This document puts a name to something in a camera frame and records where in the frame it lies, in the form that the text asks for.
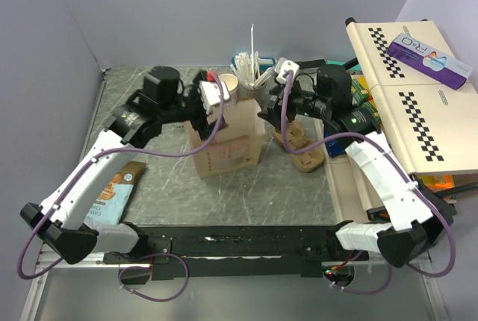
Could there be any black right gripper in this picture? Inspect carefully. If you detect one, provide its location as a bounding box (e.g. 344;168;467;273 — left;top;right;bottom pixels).
257;78;331;131

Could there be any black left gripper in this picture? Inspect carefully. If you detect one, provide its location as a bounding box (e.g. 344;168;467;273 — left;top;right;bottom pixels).
158;70;228;138

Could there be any grey straw holder cup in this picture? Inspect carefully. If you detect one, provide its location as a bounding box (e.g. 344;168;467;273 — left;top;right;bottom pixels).
238;80;267;105

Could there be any pink white paper bag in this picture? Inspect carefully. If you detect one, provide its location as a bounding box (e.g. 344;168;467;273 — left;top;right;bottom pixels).
193;99;266;179

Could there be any brown pulp cup carrier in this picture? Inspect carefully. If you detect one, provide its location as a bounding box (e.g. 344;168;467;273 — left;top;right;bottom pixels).
286;120;326;172

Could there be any white paper cup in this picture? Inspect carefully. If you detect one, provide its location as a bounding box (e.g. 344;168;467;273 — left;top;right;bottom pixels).
167;122;184;130

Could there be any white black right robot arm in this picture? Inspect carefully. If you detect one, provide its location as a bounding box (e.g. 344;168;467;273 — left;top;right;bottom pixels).
258;60;456;275

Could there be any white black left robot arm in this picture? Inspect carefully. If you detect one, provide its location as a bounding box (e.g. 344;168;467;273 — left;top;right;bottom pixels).
20;66;230;264

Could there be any tall wrapped straw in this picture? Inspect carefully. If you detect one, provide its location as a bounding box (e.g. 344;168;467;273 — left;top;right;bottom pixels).
250;23;256;81

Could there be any stack of white paper cups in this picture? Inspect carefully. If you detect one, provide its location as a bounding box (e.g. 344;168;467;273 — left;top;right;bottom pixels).
219;73;238;105

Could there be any blue white box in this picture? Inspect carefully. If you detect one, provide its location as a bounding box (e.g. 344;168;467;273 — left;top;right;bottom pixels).
232;53;276;71

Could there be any bundle of wrapped straws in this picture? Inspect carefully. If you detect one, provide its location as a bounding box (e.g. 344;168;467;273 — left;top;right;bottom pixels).
230;52;275;88

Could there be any black rectangular box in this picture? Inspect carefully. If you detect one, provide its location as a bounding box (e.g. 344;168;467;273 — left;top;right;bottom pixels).
297;59;327;74

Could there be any blue snack packet right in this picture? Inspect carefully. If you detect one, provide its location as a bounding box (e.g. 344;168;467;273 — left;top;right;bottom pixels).
325;139;346;158

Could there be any brown blue snack packet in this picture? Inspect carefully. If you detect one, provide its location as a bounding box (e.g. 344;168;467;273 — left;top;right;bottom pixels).
85;160;146;225

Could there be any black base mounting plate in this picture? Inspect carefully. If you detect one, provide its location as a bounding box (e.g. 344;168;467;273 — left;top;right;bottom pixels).
103;225;351;281

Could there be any cream checkered folding board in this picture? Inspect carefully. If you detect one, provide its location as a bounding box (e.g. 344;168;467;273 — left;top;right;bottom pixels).
324;19;478;225

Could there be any purple white R&O box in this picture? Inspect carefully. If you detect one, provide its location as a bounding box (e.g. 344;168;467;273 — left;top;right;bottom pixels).
387;34;474;90

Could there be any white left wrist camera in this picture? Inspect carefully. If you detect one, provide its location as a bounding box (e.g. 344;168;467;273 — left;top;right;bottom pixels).
199;72;220;109

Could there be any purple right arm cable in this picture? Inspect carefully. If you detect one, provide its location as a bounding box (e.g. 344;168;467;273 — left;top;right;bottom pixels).
279;70;457;295

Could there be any aluminium rail frame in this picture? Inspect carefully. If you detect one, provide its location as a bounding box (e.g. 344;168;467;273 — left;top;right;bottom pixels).
21;255;449;320

